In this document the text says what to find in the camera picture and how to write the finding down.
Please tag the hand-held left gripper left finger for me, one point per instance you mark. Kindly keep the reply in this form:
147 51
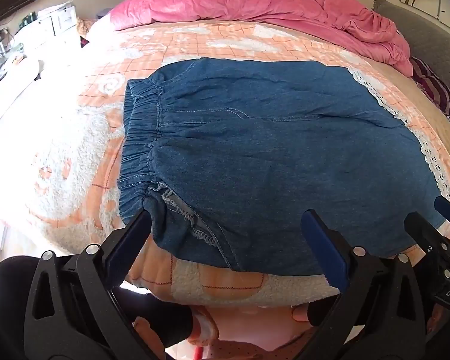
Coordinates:
129 247

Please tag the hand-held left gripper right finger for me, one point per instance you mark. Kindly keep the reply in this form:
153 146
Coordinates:
322 247

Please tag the blue denim pants lace trim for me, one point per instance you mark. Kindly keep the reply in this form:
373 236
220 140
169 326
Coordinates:
266 150

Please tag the pink cloth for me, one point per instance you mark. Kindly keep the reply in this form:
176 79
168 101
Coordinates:
247 330

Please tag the beige bed sheet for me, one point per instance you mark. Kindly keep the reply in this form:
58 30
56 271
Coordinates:
416 93

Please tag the striped pillow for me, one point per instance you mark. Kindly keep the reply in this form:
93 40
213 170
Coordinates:
433 86

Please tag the grey padded headboard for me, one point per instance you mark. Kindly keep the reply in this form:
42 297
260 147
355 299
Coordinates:
427 33

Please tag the long white desk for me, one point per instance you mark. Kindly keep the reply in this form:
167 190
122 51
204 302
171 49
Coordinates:
11 78

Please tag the orange printed fleece blanket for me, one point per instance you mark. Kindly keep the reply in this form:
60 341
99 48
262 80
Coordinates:
210 41

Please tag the yellow patterned cloth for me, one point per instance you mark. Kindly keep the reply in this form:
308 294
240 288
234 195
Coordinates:
84 29

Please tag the white drawer box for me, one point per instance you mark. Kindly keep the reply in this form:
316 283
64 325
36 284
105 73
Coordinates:
58 18

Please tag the pink duvet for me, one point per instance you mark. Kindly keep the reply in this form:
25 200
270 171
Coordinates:
228 3

